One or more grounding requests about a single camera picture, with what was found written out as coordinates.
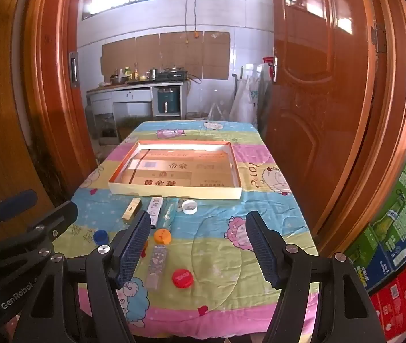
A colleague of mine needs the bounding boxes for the black gas stove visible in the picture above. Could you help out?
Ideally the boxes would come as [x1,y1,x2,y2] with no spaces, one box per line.
[158,67,189,80]

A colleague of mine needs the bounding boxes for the metal door hinge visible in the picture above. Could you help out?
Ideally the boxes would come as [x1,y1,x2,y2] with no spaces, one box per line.
[371,23,386,54]

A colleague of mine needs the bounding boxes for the hanging white plastic bags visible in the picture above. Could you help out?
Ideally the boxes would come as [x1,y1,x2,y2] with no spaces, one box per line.
[229,73,261,125]

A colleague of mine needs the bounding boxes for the red bottle cap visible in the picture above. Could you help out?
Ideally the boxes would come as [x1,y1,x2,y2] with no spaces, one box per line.
[172,269,194,289]

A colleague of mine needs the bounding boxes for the metal strike plate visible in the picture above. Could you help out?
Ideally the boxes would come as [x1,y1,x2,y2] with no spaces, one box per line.
[68,52,79,87]

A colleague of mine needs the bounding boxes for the cardboard wall covering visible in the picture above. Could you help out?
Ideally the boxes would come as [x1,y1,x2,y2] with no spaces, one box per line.
[100,31,231,80]

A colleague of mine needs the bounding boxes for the brown wooden door frame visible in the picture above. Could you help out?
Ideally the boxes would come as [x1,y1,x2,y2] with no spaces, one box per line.
[11,0,406,258]

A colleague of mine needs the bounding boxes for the hanging power cable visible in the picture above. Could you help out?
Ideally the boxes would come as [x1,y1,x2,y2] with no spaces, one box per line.
[183,0,201,43]

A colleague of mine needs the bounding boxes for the colourful cartoon sheep blanket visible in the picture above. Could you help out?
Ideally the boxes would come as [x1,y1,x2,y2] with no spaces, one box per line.
[51,119,320,340]

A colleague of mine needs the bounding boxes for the clear patterned lighter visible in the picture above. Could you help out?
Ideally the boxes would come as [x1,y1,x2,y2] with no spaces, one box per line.
[144,245,169,290]

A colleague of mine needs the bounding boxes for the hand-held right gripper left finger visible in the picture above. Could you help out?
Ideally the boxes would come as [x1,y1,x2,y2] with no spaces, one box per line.
[11,210,152,343]

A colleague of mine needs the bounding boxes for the gold lipstick tube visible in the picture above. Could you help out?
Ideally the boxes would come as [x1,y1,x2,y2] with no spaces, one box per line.
[122,197,142,222]

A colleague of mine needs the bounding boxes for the flattened gold carton sheet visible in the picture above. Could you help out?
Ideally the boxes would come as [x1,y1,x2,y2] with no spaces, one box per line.
[120,148,235,188]

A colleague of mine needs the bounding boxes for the green printed carton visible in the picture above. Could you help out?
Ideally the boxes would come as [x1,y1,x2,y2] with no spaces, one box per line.
[344,159,406,294]

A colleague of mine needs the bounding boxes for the metal door handle red ribbon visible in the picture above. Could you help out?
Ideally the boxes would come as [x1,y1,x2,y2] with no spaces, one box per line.
[263,54,278,83]

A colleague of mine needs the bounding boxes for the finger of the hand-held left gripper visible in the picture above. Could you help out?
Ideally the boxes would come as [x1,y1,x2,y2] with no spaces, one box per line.
[0,190,39,245]
[0,201,79,268]

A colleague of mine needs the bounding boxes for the white plastic bag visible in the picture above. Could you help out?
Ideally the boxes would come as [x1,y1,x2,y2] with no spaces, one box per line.
[208,103,230,121]

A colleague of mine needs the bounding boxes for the shallow orange-rimmed box tray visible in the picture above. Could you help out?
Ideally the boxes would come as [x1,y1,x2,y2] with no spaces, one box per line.
[108,141,243,200]

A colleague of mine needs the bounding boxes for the red printed carton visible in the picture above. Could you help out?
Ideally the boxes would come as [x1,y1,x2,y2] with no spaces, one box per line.
[369,257,406,340]

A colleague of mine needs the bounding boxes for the teal printed lighter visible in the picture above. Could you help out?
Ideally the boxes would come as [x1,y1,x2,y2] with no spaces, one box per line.
[161,200,178,229]

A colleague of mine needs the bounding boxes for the white printed lighter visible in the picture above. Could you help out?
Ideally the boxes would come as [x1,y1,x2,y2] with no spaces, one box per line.
[146,196,164,228]

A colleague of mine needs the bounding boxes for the grey kitchen counter cabinet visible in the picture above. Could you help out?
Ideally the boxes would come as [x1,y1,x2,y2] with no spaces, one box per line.
[86,80,189,140]

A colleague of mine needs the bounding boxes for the brown wooden door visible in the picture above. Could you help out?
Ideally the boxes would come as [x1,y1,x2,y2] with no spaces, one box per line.
[264,0,379,254]

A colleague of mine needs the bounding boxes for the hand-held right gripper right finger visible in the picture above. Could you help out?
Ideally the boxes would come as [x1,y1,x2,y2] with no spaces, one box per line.
[245,210,386,343]

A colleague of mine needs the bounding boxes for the teal air fryer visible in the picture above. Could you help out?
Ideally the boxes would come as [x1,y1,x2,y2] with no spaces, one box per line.
[157,87,181,114]

